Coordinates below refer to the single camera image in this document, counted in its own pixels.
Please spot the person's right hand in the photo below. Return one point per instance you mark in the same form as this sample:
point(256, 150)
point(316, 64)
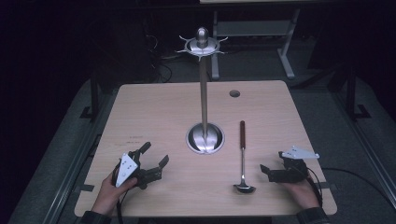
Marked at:
point(302, 193)

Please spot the person's left hand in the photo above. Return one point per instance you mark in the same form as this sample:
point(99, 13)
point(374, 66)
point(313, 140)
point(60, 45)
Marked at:
point(109, 194)

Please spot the black metal stand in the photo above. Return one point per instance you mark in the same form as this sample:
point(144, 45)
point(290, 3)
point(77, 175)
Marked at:
point(351, 99)
point(94, 99)

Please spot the white-framed desk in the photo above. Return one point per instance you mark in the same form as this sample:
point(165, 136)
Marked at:
point(253, 28)

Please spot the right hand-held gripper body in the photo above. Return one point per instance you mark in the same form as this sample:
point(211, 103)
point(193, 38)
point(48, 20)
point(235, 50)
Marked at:
point(292, 168)

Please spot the silver metal utensil rack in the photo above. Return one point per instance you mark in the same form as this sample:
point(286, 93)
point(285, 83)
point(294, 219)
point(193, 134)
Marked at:
point(204, 102)

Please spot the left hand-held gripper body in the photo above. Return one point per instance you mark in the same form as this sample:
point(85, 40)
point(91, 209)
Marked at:
point(126, 168)

